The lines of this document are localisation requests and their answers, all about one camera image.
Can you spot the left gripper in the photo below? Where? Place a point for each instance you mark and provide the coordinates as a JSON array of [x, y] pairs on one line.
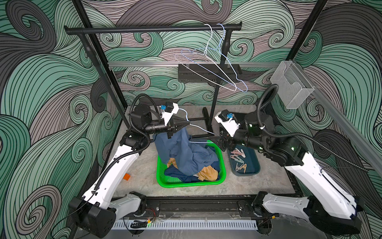
[[170, 128]]

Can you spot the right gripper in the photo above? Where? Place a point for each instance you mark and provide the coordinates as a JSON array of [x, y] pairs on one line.
[[222, 141]]

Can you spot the slate blue t-shirt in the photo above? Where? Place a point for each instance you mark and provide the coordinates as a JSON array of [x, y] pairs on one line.
[[190, 157]]

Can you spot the tan cartoon print t-shirt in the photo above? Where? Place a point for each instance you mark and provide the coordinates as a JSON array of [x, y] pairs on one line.
[[209, 173]]

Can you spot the navy Mickey print t-shirt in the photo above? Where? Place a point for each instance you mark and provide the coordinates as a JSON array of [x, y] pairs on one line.
[[179, 174]]

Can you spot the white wire hanger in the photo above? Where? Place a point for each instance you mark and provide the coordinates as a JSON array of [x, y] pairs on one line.
[[198, 58]]

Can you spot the light blue wire hanger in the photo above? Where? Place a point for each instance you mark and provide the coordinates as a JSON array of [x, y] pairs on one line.
[[219, 49]]

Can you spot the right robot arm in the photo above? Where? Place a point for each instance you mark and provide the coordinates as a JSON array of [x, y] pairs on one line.
[[329, 207]]

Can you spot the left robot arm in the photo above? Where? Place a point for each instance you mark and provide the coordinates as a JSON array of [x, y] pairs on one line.
[[95, 211]]

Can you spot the teal plastic tray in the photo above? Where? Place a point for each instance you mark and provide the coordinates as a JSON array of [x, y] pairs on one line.
[[253, 165]]

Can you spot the green plastic basket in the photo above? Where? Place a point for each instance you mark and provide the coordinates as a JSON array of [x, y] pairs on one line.
[[173, 182]]

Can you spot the orange small block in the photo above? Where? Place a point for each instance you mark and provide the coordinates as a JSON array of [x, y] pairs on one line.
[[126, 177]]

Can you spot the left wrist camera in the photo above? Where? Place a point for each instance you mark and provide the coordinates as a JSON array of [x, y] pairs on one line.
[[169, 109]]

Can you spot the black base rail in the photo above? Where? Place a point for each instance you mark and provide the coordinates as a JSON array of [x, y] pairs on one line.
[[245, 205]]

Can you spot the white slotted cable duct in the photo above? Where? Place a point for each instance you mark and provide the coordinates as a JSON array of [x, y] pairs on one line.
[[206, 224]]

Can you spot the clear mesh wall bin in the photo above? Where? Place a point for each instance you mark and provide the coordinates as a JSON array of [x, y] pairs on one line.
[[294, 84]]

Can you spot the black clothes rack frame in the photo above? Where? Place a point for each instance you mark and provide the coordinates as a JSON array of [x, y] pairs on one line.
[[121, 104]]

